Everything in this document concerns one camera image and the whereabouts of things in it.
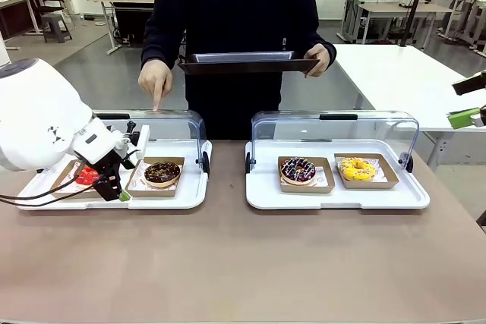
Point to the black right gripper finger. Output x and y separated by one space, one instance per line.
461 120
472 83

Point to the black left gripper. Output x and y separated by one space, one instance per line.
108 166

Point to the chocolate glazed donut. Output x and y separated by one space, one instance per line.
163 175

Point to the purple sprinkled donut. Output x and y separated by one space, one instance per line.
298 170

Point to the dark brown serving tray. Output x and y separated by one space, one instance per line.
243 65

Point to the person right forearm dark sleeve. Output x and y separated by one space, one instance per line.
159 39

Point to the person left forearm dark sleeve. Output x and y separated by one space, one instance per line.
322 32

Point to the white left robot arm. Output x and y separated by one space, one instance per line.
34 111

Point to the red glazed donut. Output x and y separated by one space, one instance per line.
86 178

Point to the red donut in box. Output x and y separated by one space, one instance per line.
62 185

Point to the yellow donut in box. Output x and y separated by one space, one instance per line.
389 178

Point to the yellow sprinkled donut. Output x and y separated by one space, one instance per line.
357 168

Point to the person torso dark sweatshirt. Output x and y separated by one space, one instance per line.
228 16

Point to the person right hand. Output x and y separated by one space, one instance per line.
155 77

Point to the person left hand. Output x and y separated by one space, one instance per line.
322 56

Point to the white display tray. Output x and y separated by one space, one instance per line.
182 195
338 199

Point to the large white table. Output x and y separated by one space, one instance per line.
398 77

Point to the black tripod pole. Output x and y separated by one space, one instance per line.
414 5

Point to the clear display lid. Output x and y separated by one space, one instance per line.
190 123
334 126

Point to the background grey work table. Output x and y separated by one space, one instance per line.
395 9

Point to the grey step stool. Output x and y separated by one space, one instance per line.
56 24

